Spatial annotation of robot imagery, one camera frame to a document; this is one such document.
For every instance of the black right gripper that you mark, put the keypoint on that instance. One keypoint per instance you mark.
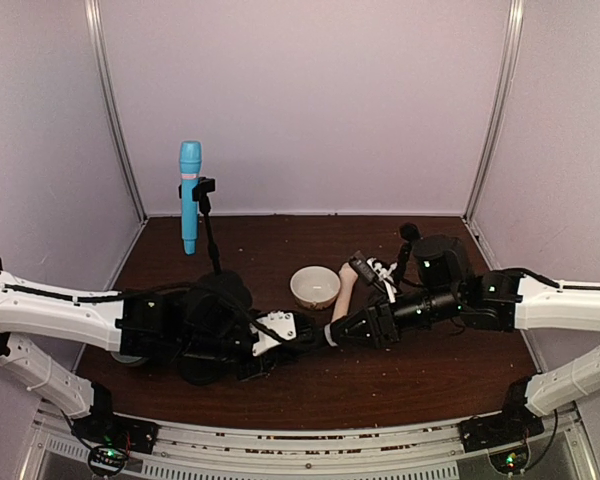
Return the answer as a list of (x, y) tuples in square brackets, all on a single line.
[(383, 325)]

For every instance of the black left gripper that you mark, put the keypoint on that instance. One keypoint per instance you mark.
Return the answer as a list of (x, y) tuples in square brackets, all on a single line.
[(306, 335)]

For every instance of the black front microphone stand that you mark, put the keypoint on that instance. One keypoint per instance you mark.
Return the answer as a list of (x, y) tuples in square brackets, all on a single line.
[(210, 230)]

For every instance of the black microphone stand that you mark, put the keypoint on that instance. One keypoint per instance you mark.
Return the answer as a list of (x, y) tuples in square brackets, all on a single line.
[(203, 368), (210, 230), (409, 233)]

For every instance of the blue microphone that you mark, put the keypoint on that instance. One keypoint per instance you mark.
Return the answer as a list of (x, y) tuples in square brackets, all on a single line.
[(190, 160)]

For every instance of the black microphone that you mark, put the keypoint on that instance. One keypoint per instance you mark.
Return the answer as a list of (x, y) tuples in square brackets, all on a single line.
[(317, 338)]

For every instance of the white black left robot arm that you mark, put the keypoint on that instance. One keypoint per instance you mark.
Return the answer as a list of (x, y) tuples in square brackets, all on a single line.
[(206, 328)]

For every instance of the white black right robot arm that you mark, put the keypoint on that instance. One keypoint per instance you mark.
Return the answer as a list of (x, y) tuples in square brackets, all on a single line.
[(434, 281)]

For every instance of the white ceramic bowl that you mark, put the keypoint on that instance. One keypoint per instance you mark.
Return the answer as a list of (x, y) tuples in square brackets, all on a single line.
[(315, 287)]

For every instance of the beige microphone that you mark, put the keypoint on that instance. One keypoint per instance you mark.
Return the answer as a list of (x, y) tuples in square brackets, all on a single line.
[(348, 278)]

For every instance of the pale green ceramic bowl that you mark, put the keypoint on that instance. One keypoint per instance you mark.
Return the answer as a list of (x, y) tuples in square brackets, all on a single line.
[(127, 360)]

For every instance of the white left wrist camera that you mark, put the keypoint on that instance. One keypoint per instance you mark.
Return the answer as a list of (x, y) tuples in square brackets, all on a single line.
[(272, 330)]

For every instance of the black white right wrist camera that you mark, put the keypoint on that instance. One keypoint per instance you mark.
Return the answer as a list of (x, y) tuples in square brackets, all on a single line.
[(373, 273)]

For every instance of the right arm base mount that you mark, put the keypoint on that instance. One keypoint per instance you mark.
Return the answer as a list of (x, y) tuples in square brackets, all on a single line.
[(505, 436)]

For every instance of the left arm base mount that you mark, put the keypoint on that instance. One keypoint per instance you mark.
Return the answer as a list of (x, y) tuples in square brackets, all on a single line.
[(110, 438)]

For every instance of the metal front rail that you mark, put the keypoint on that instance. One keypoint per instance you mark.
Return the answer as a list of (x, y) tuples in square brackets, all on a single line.
[(420, 451)]

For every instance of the right aluminium frame post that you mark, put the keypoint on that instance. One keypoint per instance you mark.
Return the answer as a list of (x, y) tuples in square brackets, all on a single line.
[(507, 70)]

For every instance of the aluminium frame post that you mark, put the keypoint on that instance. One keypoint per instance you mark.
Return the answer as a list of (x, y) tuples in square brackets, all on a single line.
[(507, 70), (97, 38)]

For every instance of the left aluminium frame post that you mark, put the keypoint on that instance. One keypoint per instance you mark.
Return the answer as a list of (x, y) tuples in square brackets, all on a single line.
[(97, 38)]

